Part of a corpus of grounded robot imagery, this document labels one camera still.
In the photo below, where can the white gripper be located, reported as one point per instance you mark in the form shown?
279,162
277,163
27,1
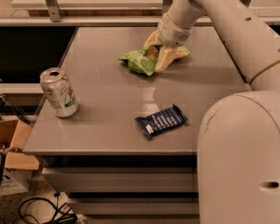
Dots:
174,33

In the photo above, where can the green rice chip bag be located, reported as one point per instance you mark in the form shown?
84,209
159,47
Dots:
143,61

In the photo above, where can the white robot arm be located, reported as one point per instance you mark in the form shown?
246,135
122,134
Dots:
238,150

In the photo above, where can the blue rxbar blueberry bar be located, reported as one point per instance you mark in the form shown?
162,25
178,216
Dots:
161,121

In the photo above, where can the silver soda can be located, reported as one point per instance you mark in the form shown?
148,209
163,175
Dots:
57,87

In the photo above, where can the grey drawer cabinet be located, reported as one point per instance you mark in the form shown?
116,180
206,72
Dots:
100,158

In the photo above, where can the brown cardboard box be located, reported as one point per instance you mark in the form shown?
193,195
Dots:
15,133

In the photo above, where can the left metal shelf bracket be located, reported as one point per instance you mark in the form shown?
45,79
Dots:
55,14

